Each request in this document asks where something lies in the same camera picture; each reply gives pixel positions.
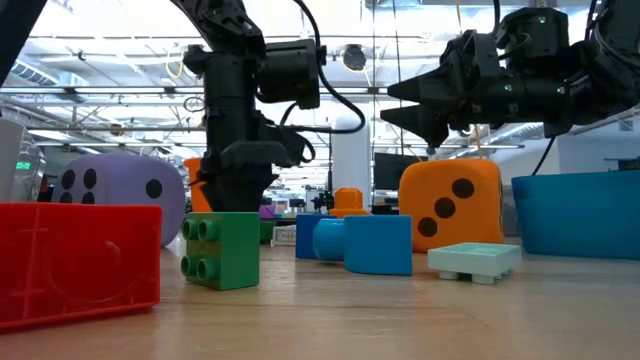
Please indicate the orange soft die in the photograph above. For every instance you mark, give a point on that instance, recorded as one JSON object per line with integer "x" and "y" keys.
{"x": 480, "y": 225}

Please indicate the black background camera device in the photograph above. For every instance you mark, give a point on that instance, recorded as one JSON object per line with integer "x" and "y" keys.
{"x": 325, "y": 200}

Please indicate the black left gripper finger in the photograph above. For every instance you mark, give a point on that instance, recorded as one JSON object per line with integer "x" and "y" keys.
{"x": 211, "y": 185}
{"x": 245, "y": 185}

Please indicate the pale cyan flat brick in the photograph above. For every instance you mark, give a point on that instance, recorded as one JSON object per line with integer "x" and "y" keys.
{"x": 475, "y": 257}

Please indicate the green four-stud square brick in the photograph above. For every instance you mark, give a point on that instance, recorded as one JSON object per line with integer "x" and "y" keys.
{"x": 235, "y": 250}

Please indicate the green rectangular toy brick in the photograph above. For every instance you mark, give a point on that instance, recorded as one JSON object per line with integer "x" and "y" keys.
{"x": 267, "y": 232}

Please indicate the blue block with cylinder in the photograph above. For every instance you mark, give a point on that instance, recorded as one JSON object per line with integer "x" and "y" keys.
{"x": 380, "y": 245}

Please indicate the purple soft die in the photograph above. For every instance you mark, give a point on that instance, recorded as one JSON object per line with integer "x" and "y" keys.
{"x": 120, "y": 210}

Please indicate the teal plastic bin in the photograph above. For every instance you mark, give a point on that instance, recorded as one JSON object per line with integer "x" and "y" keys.
{"x": 575, "y": 215}

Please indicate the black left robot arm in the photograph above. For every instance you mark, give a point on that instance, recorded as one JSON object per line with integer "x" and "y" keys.
{"x": 220, "y": 20}

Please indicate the red toy brick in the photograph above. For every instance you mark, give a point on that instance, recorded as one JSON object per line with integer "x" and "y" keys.
{"x": 75, "y": 265}

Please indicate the white building pillar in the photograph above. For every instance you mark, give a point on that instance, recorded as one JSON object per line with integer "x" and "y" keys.
{"x": 352, "y": 165}

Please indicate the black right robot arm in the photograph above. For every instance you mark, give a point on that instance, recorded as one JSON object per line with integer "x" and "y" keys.
{"x": 615, "y": 60}

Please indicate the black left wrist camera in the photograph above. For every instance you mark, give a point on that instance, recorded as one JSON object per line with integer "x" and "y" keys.
{"x": 290, "y": 75}

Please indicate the orange plastic bucket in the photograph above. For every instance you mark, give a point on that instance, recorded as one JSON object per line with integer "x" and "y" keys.
{"x": 195, "y": 195}

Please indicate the orange toy block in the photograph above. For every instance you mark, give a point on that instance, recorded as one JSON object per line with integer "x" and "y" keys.
{"x": 348, "y": 200}

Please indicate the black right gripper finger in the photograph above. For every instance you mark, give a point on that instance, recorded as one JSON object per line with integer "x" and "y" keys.
{"x": 425, "y": 122}
{"x": 430, "y": 87}

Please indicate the black monitor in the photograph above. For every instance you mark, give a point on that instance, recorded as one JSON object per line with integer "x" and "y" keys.
{"x": 390, "y": 172}

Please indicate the small dark blue block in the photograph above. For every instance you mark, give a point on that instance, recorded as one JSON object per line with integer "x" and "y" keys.
{"x": 305, "y": 235}

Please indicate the white card packet blue print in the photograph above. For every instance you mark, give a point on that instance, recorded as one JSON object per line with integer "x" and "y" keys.
{"x": 285, "y": 236}

